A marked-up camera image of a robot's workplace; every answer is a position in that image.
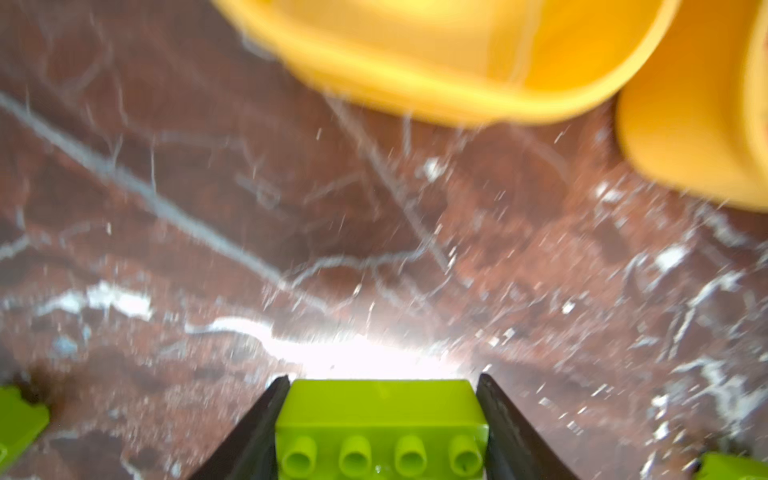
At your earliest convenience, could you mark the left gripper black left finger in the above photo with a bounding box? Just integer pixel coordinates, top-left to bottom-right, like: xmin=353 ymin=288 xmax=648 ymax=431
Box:
xmin=190 ymin=375 xmax=291 ymax=480

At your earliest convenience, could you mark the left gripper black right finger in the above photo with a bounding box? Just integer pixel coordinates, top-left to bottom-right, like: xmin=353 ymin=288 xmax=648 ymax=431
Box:
xmin=476 ymin=373 xmax=578 ymax=480

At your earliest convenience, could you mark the long green lego front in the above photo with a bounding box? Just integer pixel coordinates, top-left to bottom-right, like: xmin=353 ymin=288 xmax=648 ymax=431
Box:
xmin=275 ymin=380 xmax=490 ymax=479

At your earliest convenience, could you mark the middle yellow plastic bin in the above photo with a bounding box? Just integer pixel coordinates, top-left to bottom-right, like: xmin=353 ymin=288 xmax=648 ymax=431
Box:
xmin=616 ymin=1 xmax=767 ymax=212

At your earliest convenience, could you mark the yellow plastic bin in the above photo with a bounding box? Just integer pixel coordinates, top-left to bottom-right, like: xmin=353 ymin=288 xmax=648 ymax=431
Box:
xmin=616 ymin=1 xmax=767 ymax=212
xmin=217 ymin=0 xmax=680 ymax=126

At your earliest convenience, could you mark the left yellow plastic bin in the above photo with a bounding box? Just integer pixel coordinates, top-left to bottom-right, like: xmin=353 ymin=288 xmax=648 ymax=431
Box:
xmin=217 ymin=0 xmax=680 ymax=126

